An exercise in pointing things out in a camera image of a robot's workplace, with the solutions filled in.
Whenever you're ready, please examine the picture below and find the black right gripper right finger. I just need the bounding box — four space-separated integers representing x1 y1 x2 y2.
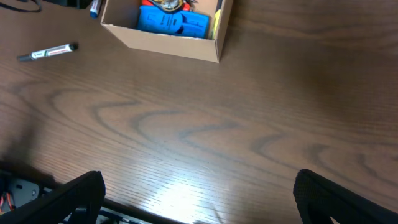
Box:
293 169 397 224

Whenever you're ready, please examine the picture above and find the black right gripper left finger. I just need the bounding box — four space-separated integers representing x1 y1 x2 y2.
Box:
1 171 106 224

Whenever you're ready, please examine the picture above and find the black whiteboard marker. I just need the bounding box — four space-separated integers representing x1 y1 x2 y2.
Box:
17 43 79 62

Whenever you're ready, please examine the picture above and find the brown cardboard box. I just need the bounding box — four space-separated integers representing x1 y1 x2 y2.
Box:
101 0 233 63

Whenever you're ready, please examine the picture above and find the blue plastic staple remover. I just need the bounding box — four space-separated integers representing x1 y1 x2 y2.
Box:
136 6 210 39

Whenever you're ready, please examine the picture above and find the correction tape dispenser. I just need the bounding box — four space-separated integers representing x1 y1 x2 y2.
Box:
150 0 184 13

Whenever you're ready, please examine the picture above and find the yellow highlighter pen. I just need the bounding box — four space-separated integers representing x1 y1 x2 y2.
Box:
210 9 221 39

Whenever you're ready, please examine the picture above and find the blue whiteboard marker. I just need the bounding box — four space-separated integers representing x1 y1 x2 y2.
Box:
90 0 102 18

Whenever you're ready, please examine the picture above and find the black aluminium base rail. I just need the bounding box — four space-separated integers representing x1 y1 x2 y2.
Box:
1 171 176 224

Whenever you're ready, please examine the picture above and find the black left camera cable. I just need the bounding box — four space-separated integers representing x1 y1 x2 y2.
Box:
0 0 43 14

